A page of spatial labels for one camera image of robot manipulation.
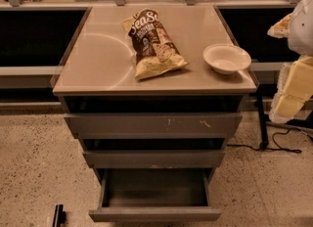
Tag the black object on floor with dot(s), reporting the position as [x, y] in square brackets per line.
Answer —
[59, 216]

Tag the brown yellow chip bag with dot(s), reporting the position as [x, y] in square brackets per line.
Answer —
[155, 51]

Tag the black table leg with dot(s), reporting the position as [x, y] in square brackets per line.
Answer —
[262, 122]

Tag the white ceramic bowl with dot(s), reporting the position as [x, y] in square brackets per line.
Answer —
[226, 59]

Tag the grey drawer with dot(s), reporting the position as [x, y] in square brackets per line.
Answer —
[165, 195]
[154, 159]
[152, 125]

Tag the grey middle drawer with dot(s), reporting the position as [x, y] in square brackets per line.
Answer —
[154, 159]

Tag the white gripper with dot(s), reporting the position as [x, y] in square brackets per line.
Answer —
[302, 30]

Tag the grey bottom drawer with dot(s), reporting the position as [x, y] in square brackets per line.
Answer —
[165, 195]

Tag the grey drawer cabinet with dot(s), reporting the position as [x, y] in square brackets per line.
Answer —
[98, 76]

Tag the grey top drawer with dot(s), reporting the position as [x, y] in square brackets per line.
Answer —
[152, 125]

